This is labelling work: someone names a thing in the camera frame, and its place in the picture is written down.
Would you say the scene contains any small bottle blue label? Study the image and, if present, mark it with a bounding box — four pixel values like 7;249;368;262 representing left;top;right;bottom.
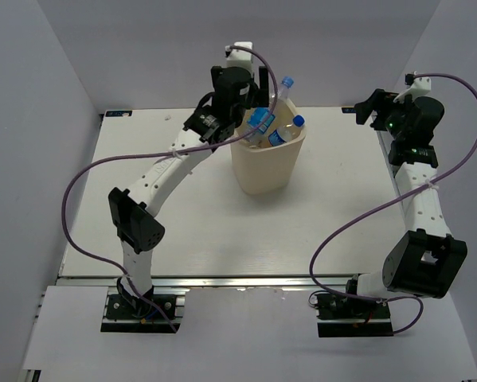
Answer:
268;115;305;146

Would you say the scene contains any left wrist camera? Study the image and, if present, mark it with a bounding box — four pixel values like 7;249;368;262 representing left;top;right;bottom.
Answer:
225;45;253;75

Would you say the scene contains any clear bottle blue label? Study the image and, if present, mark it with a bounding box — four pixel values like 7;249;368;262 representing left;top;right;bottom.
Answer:
244;76;295;147

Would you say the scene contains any black XDOF logo sticker right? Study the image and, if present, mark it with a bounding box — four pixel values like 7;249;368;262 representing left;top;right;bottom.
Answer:
341;107;356;114

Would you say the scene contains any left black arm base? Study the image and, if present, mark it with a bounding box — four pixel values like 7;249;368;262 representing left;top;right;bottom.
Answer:
100;290;185;334

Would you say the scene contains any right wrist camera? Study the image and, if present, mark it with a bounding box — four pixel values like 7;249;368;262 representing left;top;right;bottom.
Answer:
393;72;432;103

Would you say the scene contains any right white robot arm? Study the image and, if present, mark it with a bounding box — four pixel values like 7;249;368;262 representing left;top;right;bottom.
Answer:
342;88;467;318

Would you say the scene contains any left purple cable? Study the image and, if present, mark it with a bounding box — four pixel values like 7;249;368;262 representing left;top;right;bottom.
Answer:
61;45;281;333

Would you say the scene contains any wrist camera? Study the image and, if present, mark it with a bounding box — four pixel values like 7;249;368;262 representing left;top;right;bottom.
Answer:
225;45;253;75
393;72;432;103

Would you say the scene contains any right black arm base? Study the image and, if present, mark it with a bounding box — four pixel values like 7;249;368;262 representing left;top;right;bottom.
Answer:
308;290;393;338

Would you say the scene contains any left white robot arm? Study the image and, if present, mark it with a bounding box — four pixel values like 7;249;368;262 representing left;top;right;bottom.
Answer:
108;66;269;318

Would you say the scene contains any cream plastic bin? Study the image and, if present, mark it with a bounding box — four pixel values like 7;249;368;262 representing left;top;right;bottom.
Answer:
229;95;307;196

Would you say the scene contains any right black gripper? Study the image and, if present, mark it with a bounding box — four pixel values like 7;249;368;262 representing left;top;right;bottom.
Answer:
354;89;416;141

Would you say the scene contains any black logo sticker left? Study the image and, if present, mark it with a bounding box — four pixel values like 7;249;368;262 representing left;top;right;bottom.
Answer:
104;111;132;118

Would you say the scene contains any aluminium front rail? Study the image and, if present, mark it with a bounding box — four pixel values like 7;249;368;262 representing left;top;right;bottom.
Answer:
56;275;318;288

